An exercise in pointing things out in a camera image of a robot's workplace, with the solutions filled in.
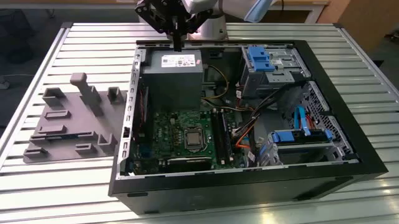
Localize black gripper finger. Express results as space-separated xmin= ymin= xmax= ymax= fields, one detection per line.
xmin=134 ymin=0 xmax=179 ymax=52
xmin=178 ymin=14 xmax=207 ymax=52

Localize black RAM slot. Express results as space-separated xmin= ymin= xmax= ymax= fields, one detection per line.
xmin=210 ymin=109 xmax=229 ymax=165

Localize blue drive latch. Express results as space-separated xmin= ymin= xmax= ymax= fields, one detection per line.
xmin=249 ymin=46 xmax=277 ymax=72

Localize grey power supply unit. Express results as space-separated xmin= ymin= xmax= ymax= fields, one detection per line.
xmin=139 ymin=50 xmax=206 ymax=112

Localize silver drive cage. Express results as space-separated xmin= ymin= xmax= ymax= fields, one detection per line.
xmin=239 ymin=46 xmax=313 ymax=98

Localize black mesh bin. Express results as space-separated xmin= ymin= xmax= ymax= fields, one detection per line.
xmin=0 ymin=9 xmax=35 ymax=63

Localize black CPU socket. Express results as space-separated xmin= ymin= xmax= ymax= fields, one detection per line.
xmin=182 ymin=126 xmax=210 ymax=153

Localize green motherboard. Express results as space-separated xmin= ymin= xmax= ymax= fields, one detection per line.
xmin=130 ymin=109 xmax=250 ymax=175

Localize grey parts rack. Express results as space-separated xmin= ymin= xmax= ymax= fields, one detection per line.
xmin=22 ymin=72 xmax=130 ymax=164

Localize silver CPU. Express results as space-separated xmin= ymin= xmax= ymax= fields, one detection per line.
xmin=186 ymin=133 xmax=202 ymax=147

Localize wooden cabinet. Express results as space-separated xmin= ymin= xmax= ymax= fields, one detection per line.
xmin=318 ymin=0 xmax=399 ymax=54

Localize disk with blue carrier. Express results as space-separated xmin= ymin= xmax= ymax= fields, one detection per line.
xmin=270 ymin=129 xmax=333 ymax=147

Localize black graphics card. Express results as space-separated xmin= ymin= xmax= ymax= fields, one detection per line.
xmin=158 ymin=155 xmax=213 ymax=174

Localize silver disk bay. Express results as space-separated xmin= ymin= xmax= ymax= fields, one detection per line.
xmin=267 ymin=140 xmax=347 ymax=165

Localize black open PC case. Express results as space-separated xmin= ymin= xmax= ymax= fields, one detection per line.
xmin=107 ymin=39 xmax=390 ymax=215

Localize yellow wire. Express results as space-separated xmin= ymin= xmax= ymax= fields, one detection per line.
xmin=201 ymin=64 xmax=230 ymax=107

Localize thin red wire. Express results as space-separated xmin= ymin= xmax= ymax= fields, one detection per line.
xmin=139 ymin=87 xmax=147 ymax=124

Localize black wire bundle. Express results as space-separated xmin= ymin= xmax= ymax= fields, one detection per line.
xmin=249 ymin=80 xmax=305 ymax=119

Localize blue flat wire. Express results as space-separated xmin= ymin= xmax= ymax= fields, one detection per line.
xmin=295 ymin=106 xmax=313 ymax=136

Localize orange wire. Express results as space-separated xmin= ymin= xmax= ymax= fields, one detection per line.
xmin=235 ymin=116 xmax=259 ymax=149

